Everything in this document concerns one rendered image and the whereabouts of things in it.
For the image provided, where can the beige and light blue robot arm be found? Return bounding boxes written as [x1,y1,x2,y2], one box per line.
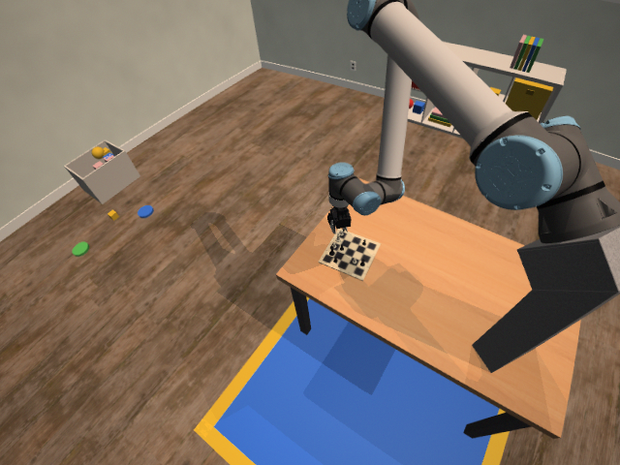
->
[328,0,620,243]

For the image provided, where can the black and cream chessboard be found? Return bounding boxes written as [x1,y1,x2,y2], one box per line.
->
[319,229,381,281]

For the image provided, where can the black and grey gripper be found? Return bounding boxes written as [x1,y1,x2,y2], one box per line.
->
[327,206,352,234]

